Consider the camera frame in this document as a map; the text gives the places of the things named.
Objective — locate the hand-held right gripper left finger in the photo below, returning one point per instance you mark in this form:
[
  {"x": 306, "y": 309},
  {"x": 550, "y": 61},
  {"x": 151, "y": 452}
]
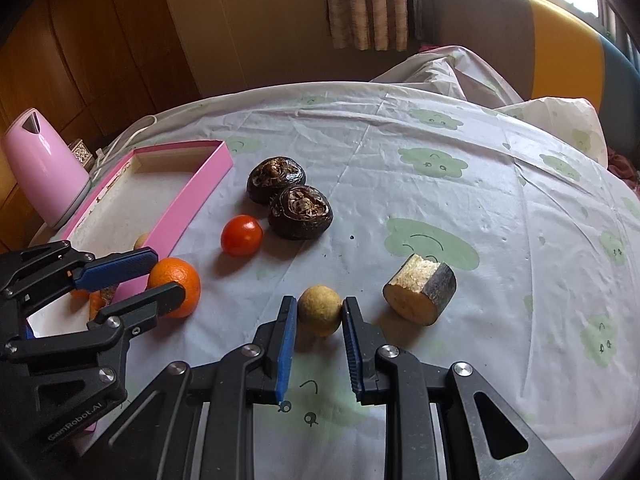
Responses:
[{"x": 286, "y": 355}]

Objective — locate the grey yellow blue headboard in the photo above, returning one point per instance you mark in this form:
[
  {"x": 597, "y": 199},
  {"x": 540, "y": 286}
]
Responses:
[{"x": 565, "y": 50}]

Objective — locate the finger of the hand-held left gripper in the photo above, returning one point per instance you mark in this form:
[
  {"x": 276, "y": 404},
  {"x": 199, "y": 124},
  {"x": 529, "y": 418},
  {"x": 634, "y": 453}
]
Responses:
[
  {"x": 120, "y": 267},
  {"x": 150, "y": 305}
]

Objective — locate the pink shallow tray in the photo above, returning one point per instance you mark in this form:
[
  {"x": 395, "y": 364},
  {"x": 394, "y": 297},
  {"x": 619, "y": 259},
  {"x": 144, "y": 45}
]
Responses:
[{"x": 150, "y": 205}]

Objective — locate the small red tomato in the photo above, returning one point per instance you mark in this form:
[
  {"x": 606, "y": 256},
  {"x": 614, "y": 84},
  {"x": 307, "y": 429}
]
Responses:
[{"x": 241, "y": 235}]

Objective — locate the brown wooden wardrobe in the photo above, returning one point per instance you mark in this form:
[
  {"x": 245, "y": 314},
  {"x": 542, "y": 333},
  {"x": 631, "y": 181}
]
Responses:
[{"x": 100, "y": 60}]

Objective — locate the orange carrot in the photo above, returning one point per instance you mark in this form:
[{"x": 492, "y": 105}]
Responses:
[{"x": 94, "y": 306}]

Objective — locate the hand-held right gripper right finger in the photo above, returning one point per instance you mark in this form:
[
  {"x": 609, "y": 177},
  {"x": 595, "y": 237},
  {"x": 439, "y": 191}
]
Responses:
[{"x": 351, "y": 355}]

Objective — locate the beige patterned curtain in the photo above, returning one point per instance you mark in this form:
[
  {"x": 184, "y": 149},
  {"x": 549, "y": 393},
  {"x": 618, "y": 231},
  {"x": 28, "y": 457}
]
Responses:
[{"x": 365, "y": 5}]

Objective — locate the pink electric kettle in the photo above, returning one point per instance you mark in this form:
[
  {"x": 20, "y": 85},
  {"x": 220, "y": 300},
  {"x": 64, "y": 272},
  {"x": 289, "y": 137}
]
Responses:
[{"x": 45, "y": 170}]

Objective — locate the dark red cloth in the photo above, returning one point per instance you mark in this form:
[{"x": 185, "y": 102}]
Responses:
[{"x": 625, "y": 167}]

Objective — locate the dark water chestnut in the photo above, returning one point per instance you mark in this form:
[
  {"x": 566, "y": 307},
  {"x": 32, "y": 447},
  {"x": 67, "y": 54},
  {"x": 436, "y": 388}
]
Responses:
[
  {"x": 301, "y": 211},
  {"x": 275, "y": 180}
]

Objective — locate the small patterned box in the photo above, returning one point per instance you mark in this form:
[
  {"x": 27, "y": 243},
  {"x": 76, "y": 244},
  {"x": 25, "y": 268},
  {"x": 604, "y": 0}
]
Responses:
[{"x": 81, "y": 154}]

